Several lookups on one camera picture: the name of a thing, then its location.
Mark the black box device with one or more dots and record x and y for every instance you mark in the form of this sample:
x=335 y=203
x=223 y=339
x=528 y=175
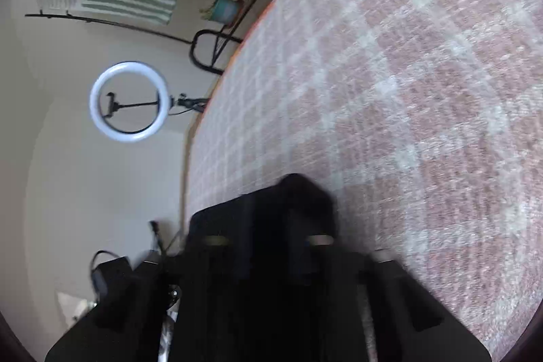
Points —
x=112 y=277

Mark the black long-sleeve sweater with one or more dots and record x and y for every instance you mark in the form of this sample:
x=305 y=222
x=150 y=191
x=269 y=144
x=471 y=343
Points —
x=297 y=196

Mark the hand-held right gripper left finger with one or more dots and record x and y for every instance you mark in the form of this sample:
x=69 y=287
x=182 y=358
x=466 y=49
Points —
x=118 y=311

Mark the orange mattress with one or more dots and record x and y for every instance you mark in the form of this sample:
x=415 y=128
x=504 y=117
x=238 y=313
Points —
x=276 y=1

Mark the pink plaid blanket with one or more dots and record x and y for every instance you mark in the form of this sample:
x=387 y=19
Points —
x=403 y=90

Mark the small potted plant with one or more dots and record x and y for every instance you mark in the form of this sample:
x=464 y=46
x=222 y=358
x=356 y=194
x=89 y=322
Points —
x=225 y=8

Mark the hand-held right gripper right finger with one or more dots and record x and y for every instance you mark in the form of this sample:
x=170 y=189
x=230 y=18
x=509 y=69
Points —
x=403 y=302

